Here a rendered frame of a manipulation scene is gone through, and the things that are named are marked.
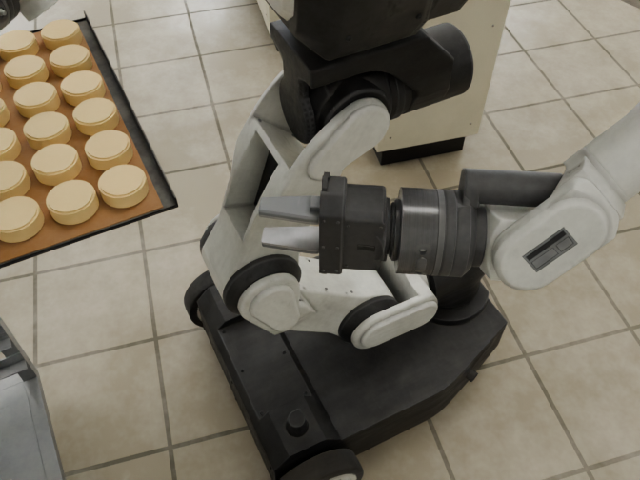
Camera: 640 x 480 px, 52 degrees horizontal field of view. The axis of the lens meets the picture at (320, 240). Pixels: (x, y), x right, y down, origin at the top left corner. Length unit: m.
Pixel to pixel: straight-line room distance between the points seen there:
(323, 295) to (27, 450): 0.70
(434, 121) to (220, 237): 1.07
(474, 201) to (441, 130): 1.43
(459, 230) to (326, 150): 0.34
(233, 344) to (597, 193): 1.02
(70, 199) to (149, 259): 1.20
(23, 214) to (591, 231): 0.55
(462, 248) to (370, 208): 0.10
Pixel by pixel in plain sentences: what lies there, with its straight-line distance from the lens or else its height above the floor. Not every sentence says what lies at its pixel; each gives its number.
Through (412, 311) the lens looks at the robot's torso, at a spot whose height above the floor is 0.32.
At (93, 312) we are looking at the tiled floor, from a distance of 1.85.
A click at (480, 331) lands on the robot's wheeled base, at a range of 1.57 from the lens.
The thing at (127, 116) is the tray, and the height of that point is 0.95.
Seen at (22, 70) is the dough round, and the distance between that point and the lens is 0.92.
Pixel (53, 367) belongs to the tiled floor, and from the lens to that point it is 1.80.
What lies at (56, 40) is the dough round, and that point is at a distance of 0.96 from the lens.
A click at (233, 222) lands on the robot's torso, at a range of 1.08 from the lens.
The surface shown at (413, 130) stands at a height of 0.16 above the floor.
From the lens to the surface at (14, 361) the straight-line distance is 1.55.
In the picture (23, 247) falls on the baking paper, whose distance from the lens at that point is 0.73.
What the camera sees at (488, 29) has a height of 0.47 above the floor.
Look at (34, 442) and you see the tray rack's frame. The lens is 1.54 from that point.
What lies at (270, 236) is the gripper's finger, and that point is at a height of 0.94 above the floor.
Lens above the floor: 1.47
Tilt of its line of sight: 51 degrees down
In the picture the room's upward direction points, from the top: straight up
